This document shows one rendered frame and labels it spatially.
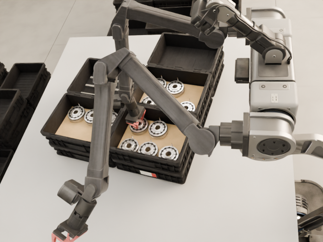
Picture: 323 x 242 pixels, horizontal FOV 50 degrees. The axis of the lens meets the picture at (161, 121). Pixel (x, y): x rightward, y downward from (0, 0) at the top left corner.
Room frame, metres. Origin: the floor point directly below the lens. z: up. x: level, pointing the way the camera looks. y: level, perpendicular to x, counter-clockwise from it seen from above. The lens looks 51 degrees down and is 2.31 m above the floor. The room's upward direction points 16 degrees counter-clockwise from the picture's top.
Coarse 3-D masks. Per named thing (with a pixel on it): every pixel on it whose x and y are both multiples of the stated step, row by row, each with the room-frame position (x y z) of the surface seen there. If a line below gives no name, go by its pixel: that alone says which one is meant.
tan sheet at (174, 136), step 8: (128, 128) 1.20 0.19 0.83; (168, 128) 1.13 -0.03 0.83; (176, 128) 1.11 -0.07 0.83; (128, 136) 1.15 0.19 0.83; (136, 136) 1.13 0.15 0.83; (144, 136) 1.12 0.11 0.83; (168, 136) 1.07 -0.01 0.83; (176, 136) 1.06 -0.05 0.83; (184, 136) 1.05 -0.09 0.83; (160, 144) 1.04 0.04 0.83; (168, 144) 1.03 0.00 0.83; (176, 144) 1.01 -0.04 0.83
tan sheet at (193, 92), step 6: (186, 90) 1.36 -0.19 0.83; (192, 90) 1.35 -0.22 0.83; (198, 90) 1.33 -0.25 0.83; (144, 96) 1.40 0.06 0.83; (180, 96) 1.33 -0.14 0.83; (186, 96) 1.31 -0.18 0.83; (192, 96) 1.30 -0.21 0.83; (198, 96) 1.29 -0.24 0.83; (180, 102) 1.28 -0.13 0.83; (192, 102) 1.26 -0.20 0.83; (198, 102) 1.25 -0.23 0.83
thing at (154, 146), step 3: (144, 144) 1.05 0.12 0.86; (147, 144) 1.04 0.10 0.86; (150, 144) 1.04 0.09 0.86; (153, 144) 1.03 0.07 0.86; (141, 147) 1.03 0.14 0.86; (153, 147) 1.01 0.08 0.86; (156, 147) 1.01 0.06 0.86; (138, 150) 1.02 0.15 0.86; (141, 150) 1.01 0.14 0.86; (153, 150) 0.99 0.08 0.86; (156, 150) 0.99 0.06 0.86; (144, 153) 0.99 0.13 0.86; (150, 153) 0.98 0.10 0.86; (153, 153) 0.98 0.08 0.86; (156, 153) 0.97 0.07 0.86
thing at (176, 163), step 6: (150, 108) 1.21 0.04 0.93; (156, 108) 1.20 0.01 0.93; (192, 114) 1.10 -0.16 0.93; (120, 120) 1.19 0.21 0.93; (114, 126) 1.16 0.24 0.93; (114, 132) 1.12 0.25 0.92; (186, 138) 0.96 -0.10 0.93; (186, 144) 0.94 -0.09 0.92; (114, 150) 1.02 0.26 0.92; (120, 150) 1.00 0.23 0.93; (126, 150) 0.99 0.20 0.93; (138, 156) 0.95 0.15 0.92; (144, 156) 0.93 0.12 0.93; (150, 156) 0.92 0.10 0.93; (156, 156) 0.91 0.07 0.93; (180, 156) 0.87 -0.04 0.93; (162, 162) 0.88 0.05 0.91; (168, 162) 0.86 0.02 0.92; (174, 162) 0.85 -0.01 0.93; (180, 162) 0.85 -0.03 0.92
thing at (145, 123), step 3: (141, 117) 1.23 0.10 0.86; (141, 120) 1.21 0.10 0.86; (144, 120) 1.20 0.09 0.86; (144, 123) 1.18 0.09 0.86; (147, 123) 1.17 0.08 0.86; (132, 126) 1.18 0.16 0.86; (141, 126) 1.16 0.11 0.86; (144, 126) 1.16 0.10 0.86; (132, 129) 1.16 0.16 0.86; (135, 129) 1.16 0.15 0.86; (138, 129) 1.15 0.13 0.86; (141, 129) 1.15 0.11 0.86; (144, 129) 1.14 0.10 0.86
